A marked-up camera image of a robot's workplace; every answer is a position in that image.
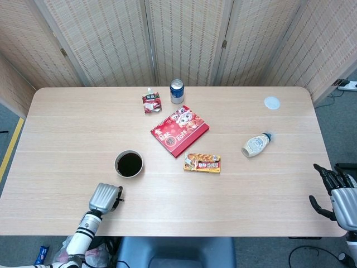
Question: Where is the blue and silver drink can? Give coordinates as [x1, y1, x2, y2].
[170, 79, 185, 105]

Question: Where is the clear plastic bag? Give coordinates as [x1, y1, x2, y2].
[52, 236, 113, 268]

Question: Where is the white power strip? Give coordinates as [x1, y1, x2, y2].
[335, 79, 357, 92]

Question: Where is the woven folding screen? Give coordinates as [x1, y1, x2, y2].
[0, 0, 357, 118]

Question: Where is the yellow curry box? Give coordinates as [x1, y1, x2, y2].
[183, 152, 222, 174]

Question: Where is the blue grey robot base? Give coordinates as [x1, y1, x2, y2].
[115, 236, 237, 268]

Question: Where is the red drink pouch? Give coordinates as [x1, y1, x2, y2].
[142, 87, 163, 114]

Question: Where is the red desk calendar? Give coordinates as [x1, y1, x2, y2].
[150, 104, 210, 159]

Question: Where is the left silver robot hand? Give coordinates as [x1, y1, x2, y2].
[88, 182, 125, 215]

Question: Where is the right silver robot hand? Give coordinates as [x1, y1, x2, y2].
[308, 163, 357, 231]

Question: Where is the black floor cable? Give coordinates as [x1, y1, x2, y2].
[288, 245, 349, 268]

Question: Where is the white sauce bottle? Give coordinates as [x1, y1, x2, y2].
[241, 131, 276, 159]

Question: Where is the white bowl with dark liquid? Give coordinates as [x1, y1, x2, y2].
[114, 150, 144, 178]

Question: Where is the blue snack packet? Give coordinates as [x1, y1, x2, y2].
[33, 245, 50, 265]

